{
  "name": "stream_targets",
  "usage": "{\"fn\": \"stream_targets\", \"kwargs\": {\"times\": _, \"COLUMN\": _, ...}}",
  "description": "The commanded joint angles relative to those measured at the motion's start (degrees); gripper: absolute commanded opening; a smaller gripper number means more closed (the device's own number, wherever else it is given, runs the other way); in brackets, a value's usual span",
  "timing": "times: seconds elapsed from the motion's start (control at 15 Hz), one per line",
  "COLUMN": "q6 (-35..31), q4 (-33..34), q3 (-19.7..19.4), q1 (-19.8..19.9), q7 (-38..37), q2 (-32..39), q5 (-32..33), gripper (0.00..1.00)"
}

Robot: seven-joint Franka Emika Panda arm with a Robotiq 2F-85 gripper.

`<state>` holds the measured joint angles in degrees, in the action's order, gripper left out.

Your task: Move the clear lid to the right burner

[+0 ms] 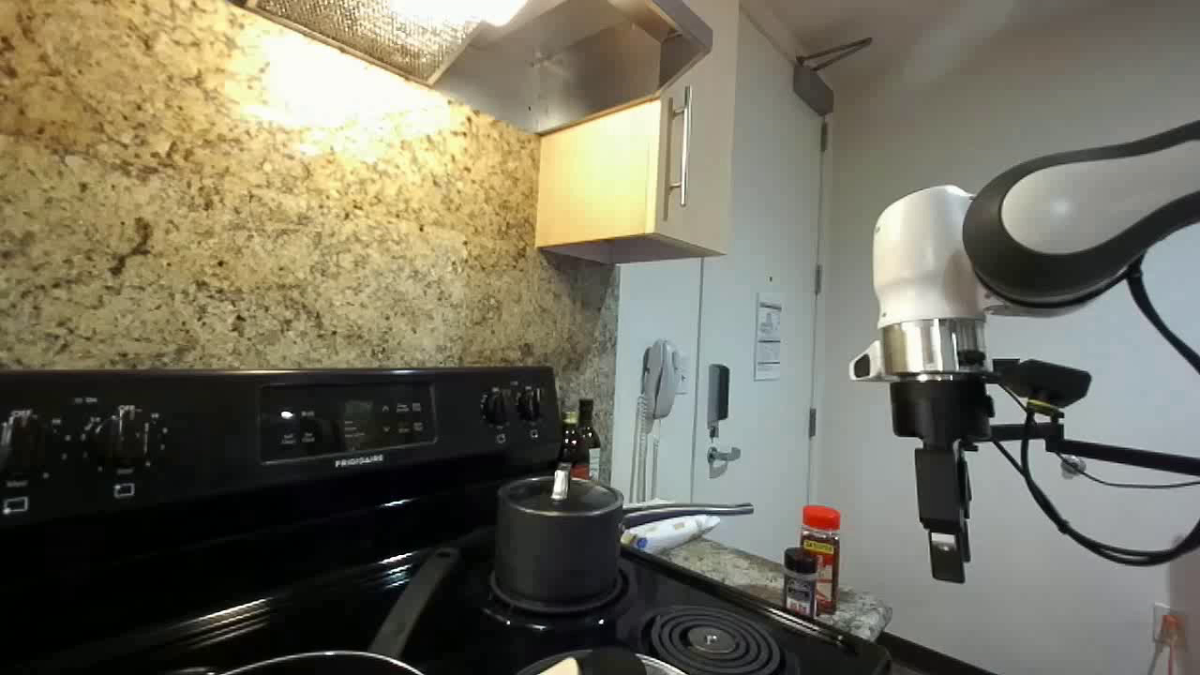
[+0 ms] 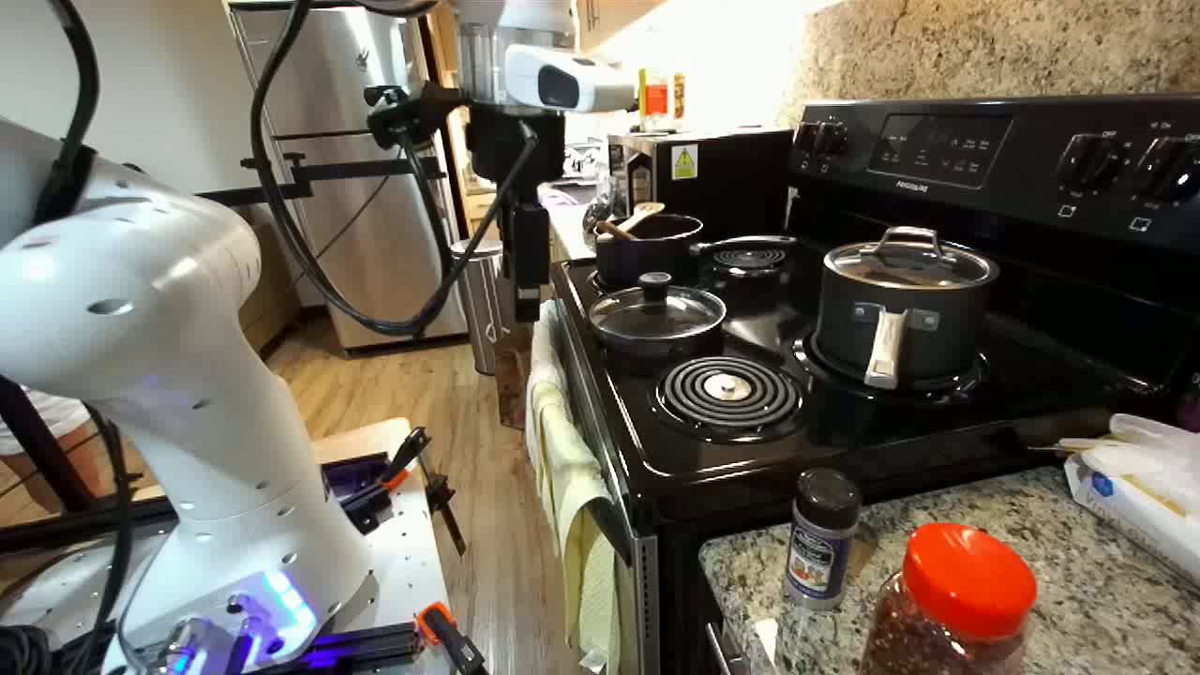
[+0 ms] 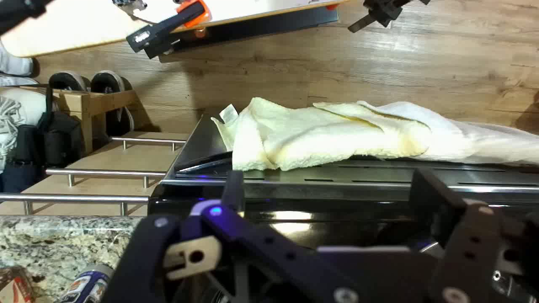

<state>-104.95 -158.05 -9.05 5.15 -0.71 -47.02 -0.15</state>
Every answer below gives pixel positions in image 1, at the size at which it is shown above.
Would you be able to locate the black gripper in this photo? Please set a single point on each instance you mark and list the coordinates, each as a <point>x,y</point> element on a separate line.
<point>941,415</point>

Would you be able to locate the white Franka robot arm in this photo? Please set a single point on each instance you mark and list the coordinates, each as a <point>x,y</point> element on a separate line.
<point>923,247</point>

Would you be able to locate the red lid spice jar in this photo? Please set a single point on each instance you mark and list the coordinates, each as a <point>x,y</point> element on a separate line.
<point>821,549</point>

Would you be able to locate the electric coil burner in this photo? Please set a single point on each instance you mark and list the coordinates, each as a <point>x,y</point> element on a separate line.
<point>715,641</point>
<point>500,602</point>

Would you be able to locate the black cap spice shaker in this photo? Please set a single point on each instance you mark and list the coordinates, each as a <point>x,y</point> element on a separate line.
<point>801,584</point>

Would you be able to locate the black support rod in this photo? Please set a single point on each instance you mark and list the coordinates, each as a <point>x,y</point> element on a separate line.
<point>1126,451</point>

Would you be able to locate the black door lock box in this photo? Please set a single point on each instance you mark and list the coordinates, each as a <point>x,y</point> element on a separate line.
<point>716,400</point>

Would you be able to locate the paper notice sheet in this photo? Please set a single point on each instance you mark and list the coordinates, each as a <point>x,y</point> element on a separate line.
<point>765,339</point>

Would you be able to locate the dark glass bottle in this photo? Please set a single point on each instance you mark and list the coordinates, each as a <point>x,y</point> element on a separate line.
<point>585,441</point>

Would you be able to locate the white door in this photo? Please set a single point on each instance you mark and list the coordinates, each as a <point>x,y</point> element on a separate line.
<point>773,199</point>

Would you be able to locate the black stove knob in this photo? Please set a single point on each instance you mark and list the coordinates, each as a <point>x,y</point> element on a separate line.
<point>23,445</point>
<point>496,401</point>
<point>532,401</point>
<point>120,437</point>

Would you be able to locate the grey door closer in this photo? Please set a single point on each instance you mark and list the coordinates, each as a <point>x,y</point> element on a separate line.
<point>810,86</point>

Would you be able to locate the stove control display panel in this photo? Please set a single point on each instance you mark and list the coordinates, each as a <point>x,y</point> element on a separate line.
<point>351,425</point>

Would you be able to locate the steel range hood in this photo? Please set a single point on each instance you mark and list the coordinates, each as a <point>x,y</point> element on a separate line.
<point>550,60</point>

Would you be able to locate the black electric stove range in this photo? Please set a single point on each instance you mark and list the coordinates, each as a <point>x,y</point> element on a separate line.
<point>187,562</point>

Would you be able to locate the black camera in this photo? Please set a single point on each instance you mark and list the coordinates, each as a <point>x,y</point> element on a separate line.
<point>1042,379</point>

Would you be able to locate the white wall phone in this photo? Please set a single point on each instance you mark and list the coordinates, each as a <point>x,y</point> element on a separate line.
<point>656,379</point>

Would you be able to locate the wooden wall cabinet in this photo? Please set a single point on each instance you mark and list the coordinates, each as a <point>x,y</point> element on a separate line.
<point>601,172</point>

